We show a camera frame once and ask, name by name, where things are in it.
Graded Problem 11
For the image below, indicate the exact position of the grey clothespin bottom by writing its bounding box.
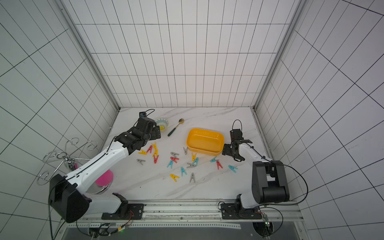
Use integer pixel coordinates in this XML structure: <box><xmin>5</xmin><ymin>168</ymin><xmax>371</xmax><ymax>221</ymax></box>
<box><xmin>190</xmin><ymin>173</ymin><xmax>196</xmax><ymax>183</ymax></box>

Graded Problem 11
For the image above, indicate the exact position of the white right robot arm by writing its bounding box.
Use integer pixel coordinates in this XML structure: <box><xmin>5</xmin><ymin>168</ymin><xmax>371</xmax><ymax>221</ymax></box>
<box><xmin>222</xmin><ymin>129</ymin><xmax>290</xmax><ymax>210</ymax></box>

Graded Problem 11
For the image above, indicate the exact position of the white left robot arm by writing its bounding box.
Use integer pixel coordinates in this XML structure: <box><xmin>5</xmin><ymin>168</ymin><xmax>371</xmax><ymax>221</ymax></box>
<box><xmin>48</xmin><ymin>117</ymin><xmax>161</xmax><ymax>223</ymax></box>

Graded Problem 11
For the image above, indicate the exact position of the yellow plastic storage box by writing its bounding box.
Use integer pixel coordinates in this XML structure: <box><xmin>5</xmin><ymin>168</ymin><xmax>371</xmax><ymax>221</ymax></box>
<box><xmin>186</xmin><ymin>128</ymin><xmax>225</xmax><ymax>156</ymax></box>

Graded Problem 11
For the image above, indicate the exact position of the blue yellow patterned bowl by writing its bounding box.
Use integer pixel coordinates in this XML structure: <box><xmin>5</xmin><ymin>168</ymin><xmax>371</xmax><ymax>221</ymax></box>
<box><xmin>156</xmin><ymin>118</ymin><xmax>169</xmax><ymax>132</ymax></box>

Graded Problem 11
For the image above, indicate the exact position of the pink cup on rack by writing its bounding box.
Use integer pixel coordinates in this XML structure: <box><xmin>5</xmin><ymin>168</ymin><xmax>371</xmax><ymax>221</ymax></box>
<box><xmin>95</xmin><ymin>170</ymin><xmax>114</xmax><ymax>187</ymax></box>

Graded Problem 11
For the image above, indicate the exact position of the yellow clothespin bottom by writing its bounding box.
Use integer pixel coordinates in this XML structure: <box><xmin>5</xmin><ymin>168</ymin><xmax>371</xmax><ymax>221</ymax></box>
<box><xmin>170</xmin><ymin>174</ymin><xmax>180</xmax><ymax>182</ymax></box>

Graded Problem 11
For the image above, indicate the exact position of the gold spoon green handle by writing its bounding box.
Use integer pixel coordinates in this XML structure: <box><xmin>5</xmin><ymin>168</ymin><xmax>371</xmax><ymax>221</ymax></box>
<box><xmin>168</xmin><ymin>119</ymin><xmax>185</xmax><ymax>137</ymax></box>

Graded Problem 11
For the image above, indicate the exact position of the metal wire cup rack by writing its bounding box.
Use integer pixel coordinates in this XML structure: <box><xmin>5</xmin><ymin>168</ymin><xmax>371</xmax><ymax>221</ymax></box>
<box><xmin>36</xmin><ymin>137</ymin><xmax>98</xmax><ymax>186</ymax></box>

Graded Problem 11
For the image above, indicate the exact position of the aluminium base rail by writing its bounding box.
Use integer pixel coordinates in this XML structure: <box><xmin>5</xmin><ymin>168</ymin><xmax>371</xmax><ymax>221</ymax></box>
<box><xmin>65</xmin><ymin>201</ymin><xmax>304</xmax><ymax>231</ymax></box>

